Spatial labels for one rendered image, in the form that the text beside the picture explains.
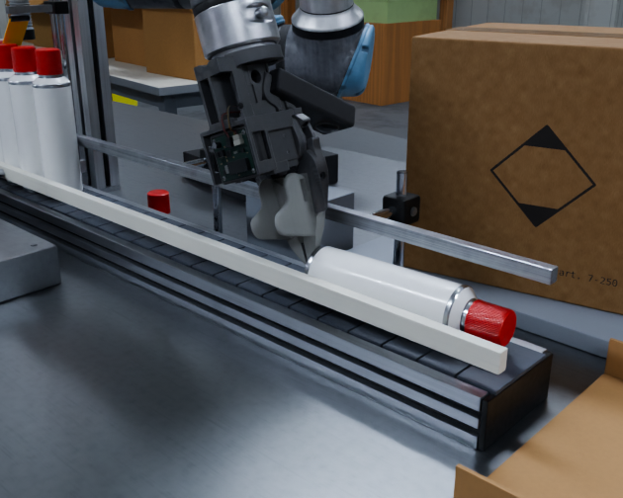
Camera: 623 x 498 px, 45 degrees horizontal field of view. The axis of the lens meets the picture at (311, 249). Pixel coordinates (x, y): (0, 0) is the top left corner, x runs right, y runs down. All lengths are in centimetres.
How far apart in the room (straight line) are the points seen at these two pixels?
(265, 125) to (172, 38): 231
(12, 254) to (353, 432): 47
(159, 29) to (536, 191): 238
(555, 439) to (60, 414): 42
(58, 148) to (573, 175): 68
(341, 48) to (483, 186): 45
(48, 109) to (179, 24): 189
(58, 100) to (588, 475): 81
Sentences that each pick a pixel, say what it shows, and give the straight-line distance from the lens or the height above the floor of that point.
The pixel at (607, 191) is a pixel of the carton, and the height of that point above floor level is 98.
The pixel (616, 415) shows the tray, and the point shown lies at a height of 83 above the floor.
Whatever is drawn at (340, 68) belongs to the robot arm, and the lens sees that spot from 122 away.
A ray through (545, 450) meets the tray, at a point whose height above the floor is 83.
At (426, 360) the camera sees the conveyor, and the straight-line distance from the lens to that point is 65.
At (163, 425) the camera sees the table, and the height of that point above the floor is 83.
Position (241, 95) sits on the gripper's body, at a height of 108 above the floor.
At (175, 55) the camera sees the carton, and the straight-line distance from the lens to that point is 299.
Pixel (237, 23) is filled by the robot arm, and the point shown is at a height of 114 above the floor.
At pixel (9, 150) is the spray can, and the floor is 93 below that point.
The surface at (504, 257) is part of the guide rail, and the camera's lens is 65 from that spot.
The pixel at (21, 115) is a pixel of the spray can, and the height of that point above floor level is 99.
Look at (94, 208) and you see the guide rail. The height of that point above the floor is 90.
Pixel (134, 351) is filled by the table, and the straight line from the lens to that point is 78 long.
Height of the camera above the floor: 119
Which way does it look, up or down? 21 degrees down
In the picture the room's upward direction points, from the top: straight up
